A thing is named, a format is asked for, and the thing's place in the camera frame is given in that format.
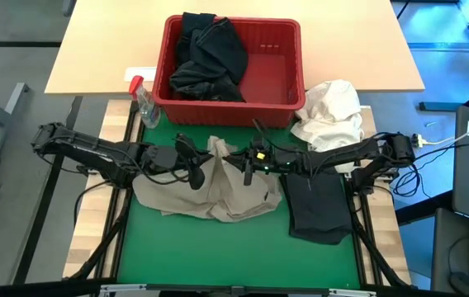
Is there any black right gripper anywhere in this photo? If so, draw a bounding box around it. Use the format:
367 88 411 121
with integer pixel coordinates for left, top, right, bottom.
221 139 290 187

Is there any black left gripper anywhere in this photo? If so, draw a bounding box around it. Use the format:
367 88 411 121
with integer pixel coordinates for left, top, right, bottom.
146 133 216 191

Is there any beige garment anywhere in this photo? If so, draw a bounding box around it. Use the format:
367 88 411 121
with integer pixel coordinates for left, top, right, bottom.
131 134 284 224

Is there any dark navy garment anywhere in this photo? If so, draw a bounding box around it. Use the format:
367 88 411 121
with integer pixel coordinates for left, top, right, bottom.
281 170 354 246

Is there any red plastic laundry bin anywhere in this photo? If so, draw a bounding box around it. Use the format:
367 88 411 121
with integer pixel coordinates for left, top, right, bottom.
151 14 307 129

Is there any clear spray bottle red trigger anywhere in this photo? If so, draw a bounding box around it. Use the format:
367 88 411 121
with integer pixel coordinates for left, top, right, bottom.
128 74 162 130

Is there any white crumpled garment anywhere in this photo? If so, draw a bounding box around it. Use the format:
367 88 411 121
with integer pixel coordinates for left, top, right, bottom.
290 78 367 174

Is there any beige wooden desk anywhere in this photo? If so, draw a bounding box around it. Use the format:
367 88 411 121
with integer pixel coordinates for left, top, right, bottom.
44 0 426 95

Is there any black computer mouse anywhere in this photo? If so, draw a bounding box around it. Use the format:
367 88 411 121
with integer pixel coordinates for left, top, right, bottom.
448 271 469 297

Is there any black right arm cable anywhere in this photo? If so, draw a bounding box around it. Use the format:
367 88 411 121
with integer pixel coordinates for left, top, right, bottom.
253 118 300 154

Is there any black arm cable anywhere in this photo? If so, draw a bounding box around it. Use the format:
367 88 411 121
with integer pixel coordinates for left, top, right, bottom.
133 135 192 187
253 118 300 154

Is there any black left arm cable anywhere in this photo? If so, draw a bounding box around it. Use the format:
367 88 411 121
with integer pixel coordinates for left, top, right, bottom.
133 135 192 187

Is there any black cable bundle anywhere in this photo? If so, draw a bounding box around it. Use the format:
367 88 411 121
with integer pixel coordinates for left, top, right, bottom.
391 163 426 199

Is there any white power cable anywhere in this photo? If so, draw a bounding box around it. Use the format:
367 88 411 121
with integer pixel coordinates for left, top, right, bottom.
412 110 469 149

